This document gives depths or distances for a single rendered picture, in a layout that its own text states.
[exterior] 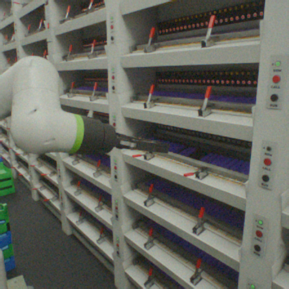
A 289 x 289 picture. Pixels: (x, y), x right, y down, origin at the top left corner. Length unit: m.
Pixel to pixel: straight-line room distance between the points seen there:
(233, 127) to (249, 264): 0.39
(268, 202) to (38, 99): 0.60
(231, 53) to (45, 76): 0.47
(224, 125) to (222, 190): 0.19
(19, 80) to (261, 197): 0.64
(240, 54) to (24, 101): 0.53
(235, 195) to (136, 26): 0.78
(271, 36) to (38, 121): 0.55
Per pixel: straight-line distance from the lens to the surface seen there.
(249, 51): 0.77
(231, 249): 0.95
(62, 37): 1.83
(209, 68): 1.09
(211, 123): 0.83
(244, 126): 0.77
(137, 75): 1.22
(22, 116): 0.60
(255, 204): 0.80
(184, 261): 1.18
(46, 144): 0.60
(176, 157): 1.02
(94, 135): 0.64
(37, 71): 0.66
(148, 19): 1.28
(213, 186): 0.87
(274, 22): 0.74
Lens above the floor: 1.08
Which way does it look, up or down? 14 degrees down
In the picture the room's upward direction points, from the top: straight up
